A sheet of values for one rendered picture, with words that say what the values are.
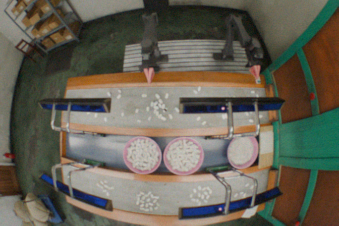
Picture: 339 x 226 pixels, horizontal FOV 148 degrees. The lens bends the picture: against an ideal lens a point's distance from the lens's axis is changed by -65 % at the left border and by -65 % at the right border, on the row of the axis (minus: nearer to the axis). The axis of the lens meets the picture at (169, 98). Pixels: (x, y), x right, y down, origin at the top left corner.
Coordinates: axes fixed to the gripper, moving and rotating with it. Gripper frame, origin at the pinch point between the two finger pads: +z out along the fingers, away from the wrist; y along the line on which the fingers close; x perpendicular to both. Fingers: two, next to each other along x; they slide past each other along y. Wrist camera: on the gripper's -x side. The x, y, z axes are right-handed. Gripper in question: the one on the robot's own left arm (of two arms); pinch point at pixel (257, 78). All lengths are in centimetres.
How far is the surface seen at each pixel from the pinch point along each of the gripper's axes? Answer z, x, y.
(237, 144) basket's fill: 38, 33, -3
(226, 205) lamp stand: 63, -7, -27
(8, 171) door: 157, 69, -485
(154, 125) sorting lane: 19, 32, -63
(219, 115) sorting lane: 15.4, 32.2, -16.3
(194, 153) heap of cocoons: 40, 32, -36
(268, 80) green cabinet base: -8.2, 26.6, 33.2
